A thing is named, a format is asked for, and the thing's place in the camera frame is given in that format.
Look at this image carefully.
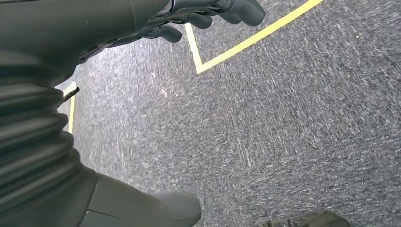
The thin dark rod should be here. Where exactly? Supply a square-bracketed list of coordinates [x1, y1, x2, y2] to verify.
[57, 87, 80, 108]

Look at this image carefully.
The dark grey robot foot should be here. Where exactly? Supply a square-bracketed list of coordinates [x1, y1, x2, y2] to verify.
[256, 209, 352, 227]

